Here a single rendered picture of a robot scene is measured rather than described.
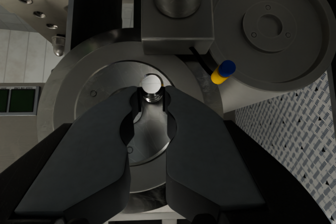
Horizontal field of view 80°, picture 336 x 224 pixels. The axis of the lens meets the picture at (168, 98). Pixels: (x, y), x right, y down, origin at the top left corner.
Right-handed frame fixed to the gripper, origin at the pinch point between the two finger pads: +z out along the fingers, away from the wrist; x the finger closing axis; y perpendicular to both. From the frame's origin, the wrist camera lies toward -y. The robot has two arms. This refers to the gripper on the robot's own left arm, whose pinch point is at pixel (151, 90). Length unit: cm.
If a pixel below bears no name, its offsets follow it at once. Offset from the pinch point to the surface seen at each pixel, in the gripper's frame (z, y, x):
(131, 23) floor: 238, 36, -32
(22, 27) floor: 245, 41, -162
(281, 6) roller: 8.4, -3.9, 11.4
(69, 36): 8.3, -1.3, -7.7
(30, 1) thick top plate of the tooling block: 30.6, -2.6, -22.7
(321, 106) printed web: 5.0, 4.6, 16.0
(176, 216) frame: 15.3, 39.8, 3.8
